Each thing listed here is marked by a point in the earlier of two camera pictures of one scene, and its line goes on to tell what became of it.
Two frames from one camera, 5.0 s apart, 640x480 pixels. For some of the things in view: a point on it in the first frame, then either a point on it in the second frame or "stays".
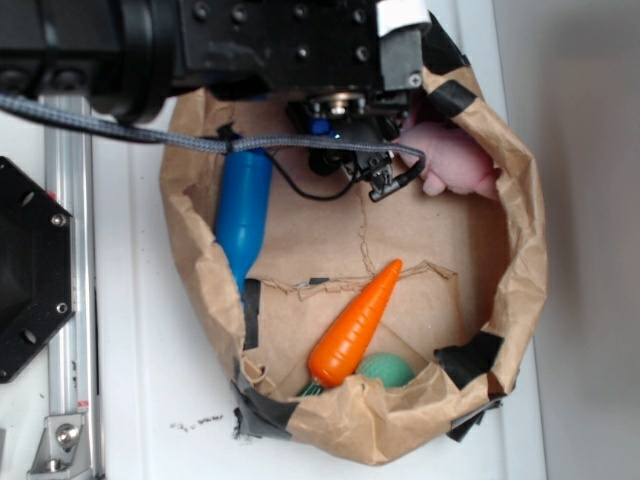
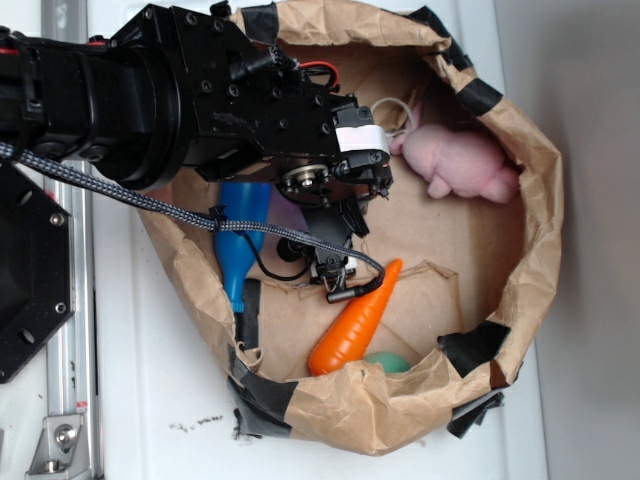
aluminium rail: x=70 y=178 stays
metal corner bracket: x=63 y=452 stays
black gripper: x=329 y=56 -> x=249 y=111
